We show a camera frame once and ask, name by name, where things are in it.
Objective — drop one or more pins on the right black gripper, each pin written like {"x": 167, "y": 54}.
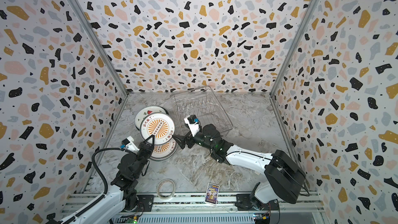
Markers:
{"x": 189, "y": 141}

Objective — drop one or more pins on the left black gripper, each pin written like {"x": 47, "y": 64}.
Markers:
{"x": 146, "y": 149}

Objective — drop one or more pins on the orange sunburst plate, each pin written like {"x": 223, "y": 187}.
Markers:
{"x": 160, "y": 125}
{"x": 165, "y": 151}

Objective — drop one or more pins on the watermelon pattern plate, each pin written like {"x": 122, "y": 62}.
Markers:
{"x": 142, "y": 114}

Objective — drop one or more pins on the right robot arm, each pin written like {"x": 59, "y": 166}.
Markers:
{"x": 284, "y": 178}

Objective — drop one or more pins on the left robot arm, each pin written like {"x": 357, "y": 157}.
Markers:
{"x": 119, "y": 194}

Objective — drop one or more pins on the purple card box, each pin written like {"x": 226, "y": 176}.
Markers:
{"x": 212, "y": 193}

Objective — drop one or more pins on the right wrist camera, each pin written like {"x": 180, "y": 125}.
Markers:
{"x": 193, "y": 123}

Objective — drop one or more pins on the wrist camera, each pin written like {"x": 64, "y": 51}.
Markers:
{"x": 193, "y": 123}
{"x": 128, "y": 144}

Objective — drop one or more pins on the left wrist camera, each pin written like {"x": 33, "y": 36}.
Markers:
{"x": 128, "y": 144}

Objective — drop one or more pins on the wire dish rack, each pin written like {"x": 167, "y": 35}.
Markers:
{"x": 203, "y": 103}

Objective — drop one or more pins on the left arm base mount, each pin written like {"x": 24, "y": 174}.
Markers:
{"x": 138, "y": 203}

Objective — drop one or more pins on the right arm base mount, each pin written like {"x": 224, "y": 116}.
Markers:
{"x": 261, "y": 198}

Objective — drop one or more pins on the aluminium front rail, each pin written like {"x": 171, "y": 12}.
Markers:
{"x": 190, "y": 207}

